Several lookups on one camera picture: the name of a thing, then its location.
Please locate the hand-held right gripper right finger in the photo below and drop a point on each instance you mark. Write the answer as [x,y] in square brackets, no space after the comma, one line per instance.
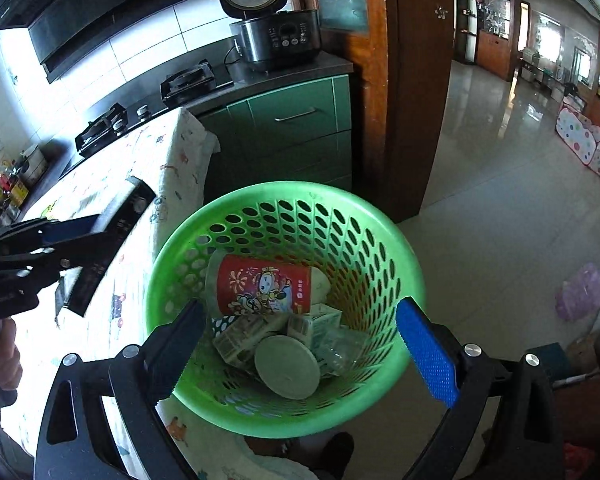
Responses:
[427,355]

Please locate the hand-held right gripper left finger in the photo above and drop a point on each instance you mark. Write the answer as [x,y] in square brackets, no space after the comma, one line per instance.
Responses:
[187,350]

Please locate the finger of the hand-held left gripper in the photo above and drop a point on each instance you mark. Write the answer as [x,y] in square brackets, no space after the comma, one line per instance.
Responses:
[70,230]
[40,265]

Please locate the black red box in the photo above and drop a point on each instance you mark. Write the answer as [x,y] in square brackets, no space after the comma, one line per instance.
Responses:
[115,230]

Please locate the white blue milk carton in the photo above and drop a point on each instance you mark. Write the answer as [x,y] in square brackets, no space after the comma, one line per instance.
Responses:
[312,327]
[240,337]

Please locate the clear plastic cup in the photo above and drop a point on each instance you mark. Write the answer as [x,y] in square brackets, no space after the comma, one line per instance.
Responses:
[342,352]

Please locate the red printed paper cup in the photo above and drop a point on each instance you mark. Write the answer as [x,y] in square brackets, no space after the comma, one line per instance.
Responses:
[260,285]

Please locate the white paper cup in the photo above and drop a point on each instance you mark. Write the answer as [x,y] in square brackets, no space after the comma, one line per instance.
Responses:
[285,367]

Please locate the green plastic basket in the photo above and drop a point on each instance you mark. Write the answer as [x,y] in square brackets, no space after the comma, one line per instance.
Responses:
[370,240]

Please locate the person's left hand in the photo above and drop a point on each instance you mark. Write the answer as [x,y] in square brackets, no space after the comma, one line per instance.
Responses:
[7,360]

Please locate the yellow tin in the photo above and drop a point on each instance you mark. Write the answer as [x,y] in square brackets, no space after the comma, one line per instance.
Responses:
[19,193]

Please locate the steel pot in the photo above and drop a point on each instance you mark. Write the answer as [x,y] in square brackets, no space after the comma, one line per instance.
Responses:
[32,165]

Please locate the printed white tablecloth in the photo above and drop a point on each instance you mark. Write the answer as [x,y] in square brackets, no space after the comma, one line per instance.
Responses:
[145,160]

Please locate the cardboard box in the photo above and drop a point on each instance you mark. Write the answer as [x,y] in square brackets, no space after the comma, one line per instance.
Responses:
[590,352]

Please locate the pink bag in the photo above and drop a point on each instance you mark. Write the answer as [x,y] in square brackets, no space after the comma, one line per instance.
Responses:
[580,292]

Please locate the black gas stove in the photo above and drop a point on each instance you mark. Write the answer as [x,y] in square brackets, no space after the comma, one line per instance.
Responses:
[190,82]

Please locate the green kitchen cabinet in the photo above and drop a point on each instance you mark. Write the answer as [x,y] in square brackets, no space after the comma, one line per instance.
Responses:
[290,125]

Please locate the polka dot play fence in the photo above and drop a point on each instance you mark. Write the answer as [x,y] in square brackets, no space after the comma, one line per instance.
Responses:
[590,145]

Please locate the black rice cooker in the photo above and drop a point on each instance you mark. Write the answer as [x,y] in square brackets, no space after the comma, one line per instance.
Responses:
[275,40]

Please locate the wooden display cabinet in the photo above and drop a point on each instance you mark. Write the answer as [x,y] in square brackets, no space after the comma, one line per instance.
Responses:
[495,35]

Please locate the wooden door frame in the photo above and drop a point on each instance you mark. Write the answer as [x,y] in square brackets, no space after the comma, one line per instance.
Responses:
[405,85]

